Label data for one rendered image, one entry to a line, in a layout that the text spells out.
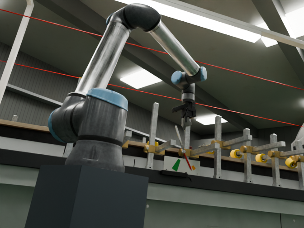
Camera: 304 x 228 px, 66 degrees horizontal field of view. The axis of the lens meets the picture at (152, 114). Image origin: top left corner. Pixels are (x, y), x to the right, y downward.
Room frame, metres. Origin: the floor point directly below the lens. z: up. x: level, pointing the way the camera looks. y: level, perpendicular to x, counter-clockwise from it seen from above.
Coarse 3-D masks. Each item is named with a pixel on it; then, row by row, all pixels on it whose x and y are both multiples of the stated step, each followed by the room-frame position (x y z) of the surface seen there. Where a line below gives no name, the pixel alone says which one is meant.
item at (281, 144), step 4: (268, 144) 1.55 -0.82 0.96; (272, 144) 1.51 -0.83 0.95; (276, 144) 1.48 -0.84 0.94; (280, 144) 1.45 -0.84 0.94; (284, 144) 1.45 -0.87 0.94; (252, 148) 1.71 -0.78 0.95; (256, 148) 1.66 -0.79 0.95; (260, 148) 1.63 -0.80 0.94; (264, 148) 1.59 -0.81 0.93; (268, 148) 1.56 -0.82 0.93; (272, 148) 1.55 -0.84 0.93; (240, 152) 1.84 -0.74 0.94
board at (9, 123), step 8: (0, 120) 1.45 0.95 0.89; (8, 120) 1.46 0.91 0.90; (24, 128) 1.52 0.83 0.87; (32, 128) 1.50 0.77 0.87; (40, 128) 1.51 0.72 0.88; (48, 128) 1.52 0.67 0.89; (128, 144) 1.67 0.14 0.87; (136, 144) 1.67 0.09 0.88; (144, 144) 1.69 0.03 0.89; (176, 152) 1.78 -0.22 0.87; (224, 160) 1.88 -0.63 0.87; (232, 160) 1.87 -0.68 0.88; (240, 160) 1.89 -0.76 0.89; (280, 168) 1.99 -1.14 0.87; (288, 168) 2.01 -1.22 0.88; (296, 168) 2.03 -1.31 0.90
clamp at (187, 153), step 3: (180, 150) 1.58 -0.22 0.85; (186, 150) 1.58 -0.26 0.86; (189, 150) 1.58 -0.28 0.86; (180, 153) 1.57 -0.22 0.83; (186, 153) 1.58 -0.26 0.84; (189, 153) 1.58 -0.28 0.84; (186, 156) 1.59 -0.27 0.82; (189, 156) 1.58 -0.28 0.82; (192, 156) 1.59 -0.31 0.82; (195, 156) 1.60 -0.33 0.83; (198, 156) 1.60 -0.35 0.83
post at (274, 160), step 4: (272, 136) 1.78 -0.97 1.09; (276, 136) 1.78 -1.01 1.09; (272, 140) 1.78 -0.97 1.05; (276, 140) 1.78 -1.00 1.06; (276, 148) 1.77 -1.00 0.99; (272, 160) 1.79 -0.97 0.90; (276, 160) 1.77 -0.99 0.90; (272, 164) 1.79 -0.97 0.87; (276, 164) 1.77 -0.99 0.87; (272, 168) 1.80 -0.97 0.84; (276, 168) 1.77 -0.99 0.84; (272, 172) 1.80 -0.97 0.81; (276, 172) 1.77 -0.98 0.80; (272, 176) 1.80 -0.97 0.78; (276, 176) 1.77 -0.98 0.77; (276, 180) 1.77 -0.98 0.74
